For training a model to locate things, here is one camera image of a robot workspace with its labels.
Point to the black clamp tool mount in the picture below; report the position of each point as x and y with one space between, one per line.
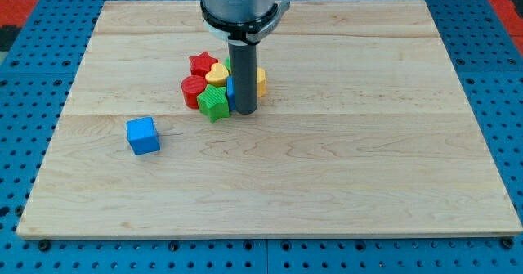
245 33

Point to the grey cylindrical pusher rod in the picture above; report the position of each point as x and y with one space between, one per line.
243 62

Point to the green circle block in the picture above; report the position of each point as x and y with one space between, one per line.
227 64

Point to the yellow hexagon block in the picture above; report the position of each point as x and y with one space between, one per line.
261 82

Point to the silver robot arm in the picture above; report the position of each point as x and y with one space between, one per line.
238 10

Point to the yellow heart block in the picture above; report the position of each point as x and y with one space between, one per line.
217 75

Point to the blue block behind rod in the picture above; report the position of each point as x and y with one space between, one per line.
230 93

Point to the red star block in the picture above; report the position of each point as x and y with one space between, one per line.
201 64

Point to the green star block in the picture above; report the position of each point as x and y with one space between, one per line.
213 103

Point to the red cylinder block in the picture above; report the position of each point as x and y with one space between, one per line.
191 87

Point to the blue cube block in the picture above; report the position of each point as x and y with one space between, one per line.
142 135

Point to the wooden board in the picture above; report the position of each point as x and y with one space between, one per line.
364 132

